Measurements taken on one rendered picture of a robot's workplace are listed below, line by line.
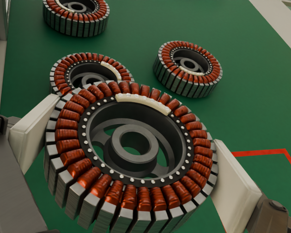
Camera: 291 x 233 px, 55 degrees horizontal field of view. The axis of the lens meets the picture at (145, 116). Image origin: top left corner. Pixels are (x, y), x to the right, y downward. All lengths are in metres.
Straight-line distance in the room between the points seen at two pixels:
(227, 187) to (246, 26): 0.62
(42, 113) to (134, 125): 0.06
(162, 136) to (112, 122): 0.04
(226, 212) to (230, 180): 0.02
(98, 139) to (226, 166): 0.09
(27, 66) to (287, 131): 0.42
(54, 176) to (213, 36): 0.54
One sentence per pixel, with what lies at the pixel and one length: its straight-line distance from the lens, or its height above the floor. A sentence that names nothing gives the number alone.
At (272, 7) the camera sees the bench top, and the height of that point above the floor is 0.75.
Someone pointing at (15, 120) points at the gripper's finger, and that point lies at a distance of 0.17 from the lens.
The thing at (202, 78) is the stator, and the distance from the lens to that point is 0.44.
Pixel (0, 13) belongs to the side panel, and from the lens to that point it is 0.46.
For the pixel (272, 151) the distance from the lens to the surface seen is 0.46.
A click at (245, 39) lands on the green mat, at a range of 0.70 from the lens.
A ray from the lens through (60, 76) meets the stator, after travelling 0.37.
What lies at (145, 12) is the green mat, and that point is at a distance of 0.63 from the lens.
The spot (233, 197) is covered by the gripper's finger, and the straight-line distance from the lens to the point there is 0.16.
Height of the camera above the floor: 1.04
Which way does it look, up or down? 46 degrees down
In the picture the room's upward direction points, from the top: 22 degrees clockwise
